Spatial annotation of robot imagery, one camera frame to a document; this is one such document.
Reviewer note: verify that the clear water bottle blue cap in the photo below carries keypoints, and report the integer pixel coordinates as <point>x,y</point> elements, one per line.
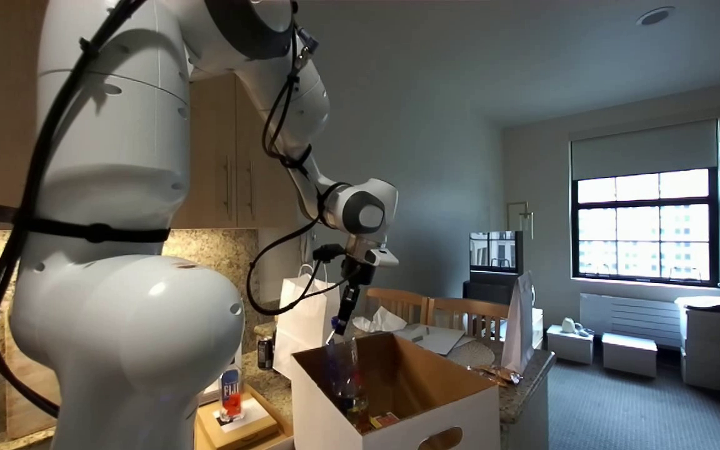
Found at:
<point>232,392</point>
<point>344,371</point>

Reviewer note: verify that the shallow cardboard tray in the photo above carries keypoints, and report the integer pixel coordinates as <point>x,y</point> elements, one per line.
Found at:
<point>209,434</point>

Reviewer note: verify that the dark jar yellow lid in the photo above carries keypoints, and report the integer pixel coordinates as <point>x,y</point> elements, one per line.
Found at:
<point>267,351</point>

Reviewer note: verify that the small flat screen monitor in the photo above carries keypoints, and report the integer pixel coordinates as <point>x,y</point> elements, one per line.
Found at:
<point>496,251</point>

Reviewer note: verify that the grey notebook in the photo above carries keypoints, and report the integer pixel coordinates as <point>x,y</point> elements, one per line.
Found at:
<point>439,339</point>

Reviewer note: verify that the white wall radiator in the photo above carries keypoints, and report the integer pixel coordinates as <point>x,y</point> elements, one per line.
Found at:
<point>627,316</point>

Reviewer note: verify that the black framed window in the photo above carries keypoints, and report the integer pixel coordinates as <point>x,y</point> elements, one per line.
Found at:
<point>646,227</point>

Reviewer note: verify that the grey roller blind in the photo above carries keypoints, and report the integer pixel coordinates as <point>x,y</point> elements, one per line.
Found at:
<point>644,151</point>

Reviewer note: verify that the wooden wall cabinets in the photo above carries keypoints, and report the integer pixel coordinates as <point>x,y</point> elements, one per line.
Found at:
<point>226,166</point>

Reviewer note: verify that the wooden chair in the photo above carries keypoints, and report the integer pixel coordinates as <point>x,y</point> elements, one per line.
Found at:
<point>398,302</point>
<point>469,314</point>

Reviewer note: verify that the large white cardboard box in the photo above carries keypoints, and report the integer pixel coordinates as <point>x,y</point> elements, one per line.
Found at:
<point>706,341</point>

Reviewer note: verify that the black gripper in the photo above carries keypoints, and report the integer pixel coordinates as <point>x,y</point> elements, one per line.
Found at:
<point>357,283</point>

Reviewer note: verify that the small flat cardboard box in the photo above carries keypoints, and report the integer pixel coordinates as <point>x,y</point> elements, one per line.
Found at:
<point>252,413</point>

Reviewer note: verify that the crumpled white tissue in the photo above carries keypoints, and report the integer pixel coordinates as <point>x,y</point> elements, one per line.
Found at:
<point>382,321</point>

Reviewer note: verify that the small white floor box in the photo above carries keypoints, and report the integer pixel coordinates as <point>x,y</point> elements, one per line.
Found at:
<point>629,357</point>
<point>569,343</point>

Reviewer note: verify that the white draped cloth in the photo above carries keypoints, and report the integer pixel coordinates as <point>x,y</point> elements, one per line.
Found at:
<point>524,327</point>

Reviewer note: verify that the metal pole stand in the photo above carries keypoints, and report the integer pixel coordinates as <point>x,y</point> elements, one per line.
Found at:
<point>524,219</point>

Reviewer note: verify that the round ceiling light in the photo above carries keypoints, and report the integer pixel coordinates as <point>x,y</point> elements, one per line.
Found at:
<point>656,16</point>

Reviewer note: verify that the black cabinet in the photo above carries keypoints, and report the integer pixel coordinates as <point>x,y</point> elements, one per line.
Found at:
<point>489,289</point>

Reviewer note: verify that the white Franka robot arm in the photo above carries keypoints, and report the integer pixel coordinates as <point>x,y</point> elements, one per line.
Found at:
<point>126,334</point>

